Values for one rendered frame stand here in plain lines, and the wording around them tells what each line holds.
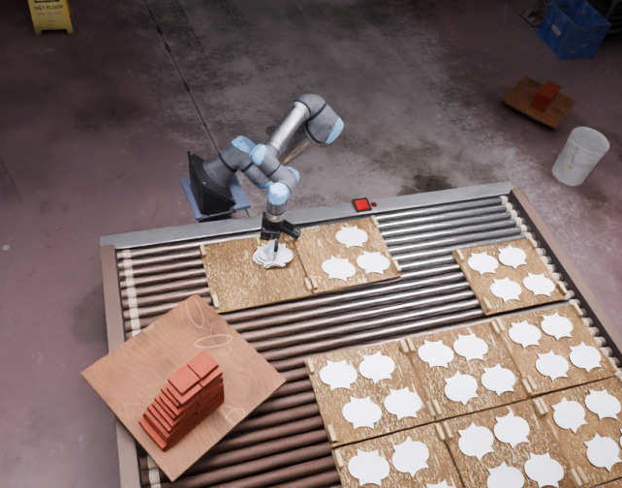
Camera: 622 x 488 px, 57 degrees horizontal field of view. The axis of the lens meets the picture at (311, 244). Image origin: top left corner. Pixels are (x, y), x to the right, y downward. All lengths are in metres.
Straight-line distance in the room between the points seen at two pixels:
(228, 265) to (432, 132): 2.80
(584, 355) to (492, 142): 2.68
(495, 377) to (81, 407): 2.04
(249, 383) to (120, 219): 2.09
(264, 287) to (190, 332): 0.41
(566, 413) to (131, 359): 1.64
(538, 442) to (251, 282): 1.27
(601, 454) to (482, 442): 0.45
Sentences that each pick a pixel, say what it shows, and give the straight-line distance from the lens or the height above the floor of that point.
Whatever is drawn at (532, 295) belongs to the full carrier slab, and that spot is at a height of 0.94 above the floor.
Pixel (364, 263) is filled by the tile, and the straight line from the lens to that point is 2.56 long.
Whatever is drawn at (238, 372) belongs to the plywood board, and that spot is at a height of 1.04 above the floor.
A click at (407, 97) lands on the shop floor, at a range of 5.17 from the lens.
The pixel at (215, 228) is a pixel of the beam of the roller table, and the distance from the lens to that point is 2.63.
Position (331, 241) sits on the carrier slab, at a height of 0.94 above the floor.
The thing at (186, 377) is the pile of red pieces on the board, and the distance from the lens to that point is 1.80.
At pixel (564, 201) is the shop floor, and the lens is 4.78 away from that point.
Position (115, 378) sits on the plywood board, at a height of 1.04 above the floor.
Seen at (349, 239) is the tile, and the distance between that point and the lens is 2.62.
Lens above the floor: 2.93
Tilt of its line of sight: 51 degrees down
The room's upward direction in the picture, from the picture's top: 11 degrees clockwise
